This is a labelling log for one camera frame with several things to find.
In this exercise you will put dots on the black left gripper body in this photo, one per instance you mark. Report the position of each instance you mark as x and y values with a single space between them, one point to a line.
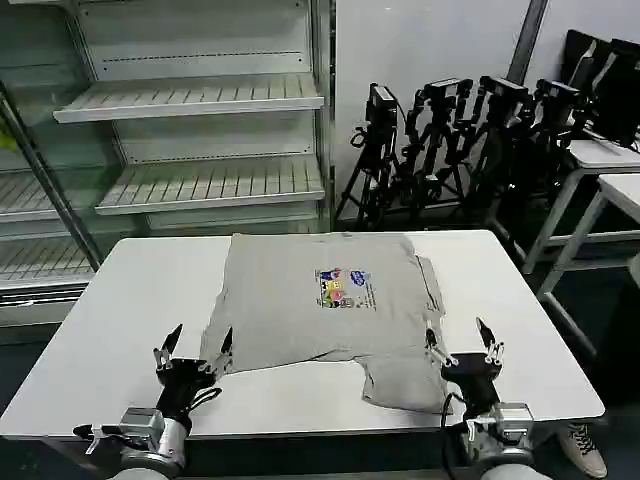
181 387

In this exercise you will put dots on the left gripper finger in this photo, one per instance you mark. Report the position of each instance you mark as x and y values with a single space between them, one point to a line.
170 345
225 350

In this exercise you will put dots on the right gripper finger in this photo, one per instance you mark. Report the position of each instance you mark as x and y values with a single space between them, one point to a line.
489 340
437 350

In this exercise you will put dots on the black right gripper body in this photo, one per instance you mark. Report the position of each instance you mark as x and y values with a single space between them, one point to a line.
472 382

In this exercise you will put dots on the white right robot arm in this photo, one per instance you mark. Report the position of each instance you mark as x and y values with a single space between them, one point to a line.
505 440

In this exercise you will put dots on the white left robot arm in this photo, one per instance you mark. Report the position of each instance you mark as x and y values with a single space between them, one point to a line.
150 440

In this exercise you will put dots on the white rounded table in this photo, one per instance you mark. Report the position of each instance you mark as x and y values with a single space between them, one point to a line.
125 350

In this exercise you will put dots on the grey printed t-shirt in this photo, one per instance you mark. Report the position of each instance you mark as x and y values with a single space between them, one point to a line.
310 310

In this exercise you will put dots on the person's pale laced shoe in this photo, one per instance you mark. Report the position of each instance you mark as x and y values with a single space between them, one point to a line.
582 447

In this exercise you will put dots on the grey slanted metal pole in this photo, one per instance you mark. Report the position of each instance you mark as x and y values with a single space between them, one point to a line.
55 195

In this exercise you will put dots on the glass-fronted white shelf unit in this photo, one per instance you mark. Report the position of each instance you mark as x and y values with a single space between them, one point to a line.
30 200

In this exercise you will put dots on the white empty shelf rack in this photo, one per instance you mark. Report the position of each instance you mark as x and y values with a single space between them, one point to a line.
200 95

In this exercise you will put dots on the black computer monitor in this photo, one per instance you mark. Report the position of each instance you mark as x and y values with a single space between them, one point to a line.
582 60
617 90

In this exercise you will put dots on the black tripod with box camera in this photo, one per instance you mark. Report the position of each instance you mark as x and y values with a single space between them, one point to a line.
377 145

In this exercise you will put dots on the grey slanted wall beam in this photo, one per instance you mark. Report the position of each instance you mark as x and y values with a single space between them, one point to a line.
527 40

